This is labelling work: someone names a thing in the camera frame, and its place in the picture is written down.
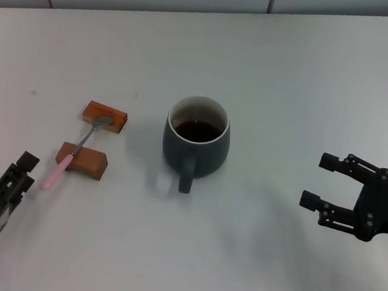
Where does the glossy orange wooden block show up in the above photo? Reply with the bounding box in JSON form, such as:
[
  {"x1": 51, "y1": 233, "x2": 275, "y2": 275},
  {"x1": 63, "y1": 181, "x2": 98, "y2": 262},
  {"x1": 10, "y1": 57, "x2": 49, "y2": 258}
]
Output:
[{"x1": 79, "y1": 99, "x2": 130, "y2": 136}]

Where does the brown arched wooden block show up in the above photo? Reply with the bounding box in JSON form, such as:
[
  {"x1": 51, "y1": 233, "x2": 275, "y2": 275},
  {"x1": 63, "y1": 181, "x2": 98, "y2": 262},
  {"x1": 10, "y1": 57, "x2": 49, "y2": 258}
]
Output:
[{"x1": 53, "y1": 140, "x2": 110, "y2": 181}]

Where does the pink handled metal spoon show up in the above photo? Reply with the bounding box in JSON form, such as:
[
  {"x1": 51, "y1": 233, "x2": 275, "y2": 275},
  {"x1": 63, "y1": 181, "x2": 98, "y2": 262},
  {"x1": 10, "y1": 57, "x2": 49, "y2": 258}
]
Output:
[{"x1": 39, "y1": 110, "x2": 114, "y2": 197}]

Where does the grey ceramic coffee cup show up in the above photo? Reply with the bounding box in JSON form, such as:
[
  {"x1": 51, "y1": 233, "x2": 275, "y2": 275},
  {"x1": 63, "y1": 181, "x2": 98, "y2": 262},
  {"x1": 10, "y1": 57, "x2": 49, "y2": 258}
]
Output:
[{"x1": 157, "y1": 91, "x2": 235, "y2": 198}]

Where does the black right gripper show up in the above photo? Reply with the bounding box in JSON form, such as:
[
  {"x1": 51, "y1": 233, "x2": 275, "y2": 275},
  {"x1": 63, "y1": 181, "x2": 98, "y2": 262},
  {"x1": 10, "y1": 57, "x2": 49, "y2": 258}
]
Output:
[{"x1": 296, "y1": 149, "x2": 388, "y2": 244}]

